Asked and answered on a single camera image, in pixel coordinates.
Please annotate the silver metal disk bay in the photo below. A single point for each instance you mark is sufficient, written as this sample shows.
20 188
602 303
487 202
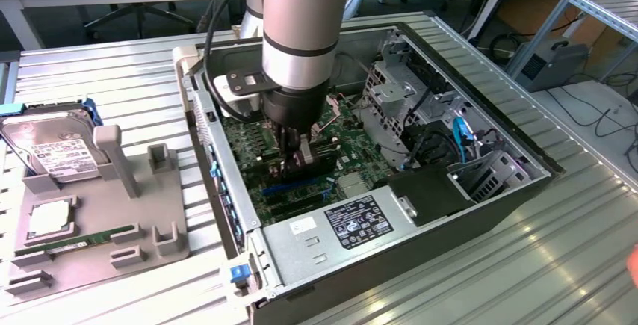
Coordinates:
394 116

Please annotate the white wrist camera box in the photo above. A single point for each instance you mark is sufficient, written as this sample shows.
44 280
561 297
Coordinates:
245 97

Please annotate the silver hard disk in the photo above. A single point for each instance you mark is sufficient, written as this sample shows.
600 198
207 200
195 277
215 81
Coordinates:
55 145

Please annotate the silver power supply unit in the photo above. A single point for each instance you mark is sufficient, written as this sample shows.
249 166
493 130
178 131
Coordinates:
314 254

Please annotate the grey plastic parts rack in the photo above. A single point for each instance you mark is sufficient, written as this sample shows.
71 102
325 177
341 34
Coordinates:
99 205

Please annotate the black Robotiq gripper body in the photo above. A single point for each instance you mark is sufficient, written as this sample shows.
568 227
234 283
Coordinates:
297 110

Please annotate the blue expansion slot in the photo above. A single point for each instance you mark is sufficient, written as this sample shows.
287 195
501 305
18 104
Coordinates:
274 189

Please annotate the blue slot retention clip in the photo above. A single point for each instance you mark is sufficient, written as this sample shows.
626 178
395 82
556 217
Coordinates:
215 170
238 231
227 202

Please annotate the blue case latch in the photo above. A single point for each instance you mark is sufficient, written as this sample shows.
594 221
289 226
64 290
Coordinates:
238 273

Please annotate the green motherboard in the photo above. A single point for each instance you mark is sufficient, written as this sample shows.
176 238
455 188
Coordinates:
359 145

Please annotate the person's hand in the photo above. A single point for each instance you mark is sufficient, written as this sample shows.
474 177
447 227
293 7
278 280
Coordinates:
633 261

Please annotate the silver chipset heatsink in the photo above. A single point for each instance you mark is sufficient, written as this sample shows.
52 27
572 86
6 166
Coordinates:
355 185

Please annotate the hard drive with blue caddy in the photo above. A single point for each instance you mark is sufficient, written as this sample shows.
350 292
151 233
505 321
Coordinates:
92 112

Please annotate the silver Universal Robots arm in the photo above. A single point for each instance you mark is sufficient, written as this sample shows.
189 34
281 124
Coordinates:
299 22

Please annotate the green RAM stick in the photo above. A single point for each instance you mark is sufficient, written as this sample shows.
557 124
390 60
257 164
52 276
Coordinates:
75 243

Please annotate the black plastic air shroud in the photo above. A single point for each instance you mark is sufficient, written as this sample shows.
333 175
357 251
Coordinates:
429 194

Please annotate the open black PC case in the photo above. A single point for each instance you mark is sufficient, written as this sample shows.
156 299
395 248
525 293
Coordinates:
498 224

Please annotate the aluminium profile frame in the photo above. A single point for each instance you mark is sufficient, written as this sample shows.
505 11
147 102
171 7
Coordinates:
598 8

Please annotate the silver CPU chip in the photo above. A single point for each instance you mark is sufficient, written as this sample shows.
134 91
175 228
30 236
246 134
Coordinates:
50 218

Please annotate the Nvidia Quadro graphics card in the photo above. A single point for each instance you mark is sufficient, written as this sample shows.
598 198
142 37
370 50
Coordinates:
314 175

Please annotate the black slanted pole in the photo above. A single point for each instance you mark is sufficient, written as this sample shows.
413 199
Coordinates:
498 0

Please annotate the metal socket cover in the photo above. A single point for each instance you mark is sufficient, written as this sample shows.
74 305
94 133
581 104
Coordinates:
333 110

